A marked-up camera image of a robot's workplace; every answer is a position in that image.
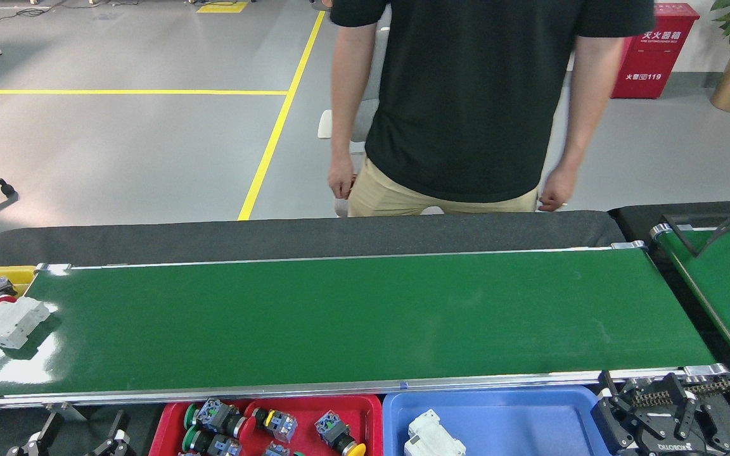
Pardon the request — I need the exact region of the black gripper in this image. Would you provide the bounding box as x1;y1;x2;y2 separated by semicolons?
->
591;372;730;456

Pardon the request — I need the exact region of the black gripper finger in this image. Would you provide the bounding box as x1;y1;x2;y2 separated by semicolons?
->
89;410;131;456
7;412;65;456

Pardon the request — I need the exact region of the green push button switch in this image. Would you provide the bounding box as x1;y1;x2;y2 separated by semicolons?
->
182;397;249;438

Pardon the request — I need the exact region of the white circuit breaker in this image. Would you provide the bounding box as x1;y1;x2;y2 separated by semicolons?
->
0;296;51;351
404;408;468;456

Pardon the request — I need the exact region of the yellow push button switch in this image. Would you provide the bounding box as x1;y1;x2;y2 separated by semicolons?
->
314;410;368;456

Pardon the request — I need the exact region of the blue plastic tray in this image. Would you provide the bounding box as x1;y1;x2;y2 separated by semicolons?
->
381;384;613;456

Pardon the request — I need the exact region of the red plastic tray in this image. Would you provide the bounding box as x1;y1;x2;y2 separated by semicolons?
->
148;394;384;456

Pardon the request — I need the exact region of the person's left hand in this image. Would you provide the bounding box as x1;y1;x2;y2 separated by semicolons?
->
537;166;579;213

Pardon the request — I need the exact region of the person's right hand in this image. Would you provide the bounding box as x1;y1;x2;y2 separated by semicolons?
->
327;154;357;201

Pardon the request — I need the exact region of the red fire equipment box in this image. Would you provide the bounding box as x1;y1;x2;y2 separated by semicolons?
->
610;3;701;101

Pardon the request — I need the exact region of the person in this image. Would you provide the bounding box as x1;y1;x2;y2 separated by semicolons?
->
327;0;656;218

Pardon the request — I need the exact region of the grey office chair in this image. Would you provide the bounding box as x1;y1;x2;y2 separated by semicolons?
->
317;6;392;219

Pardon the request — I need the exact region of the black cable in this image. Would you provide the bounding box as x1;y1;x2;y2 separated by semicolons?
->
662;201;730;259

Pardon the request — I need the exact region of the green conveyor belt with chain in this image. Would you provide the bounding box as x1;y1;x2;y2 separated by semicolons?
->
0;240;730;417

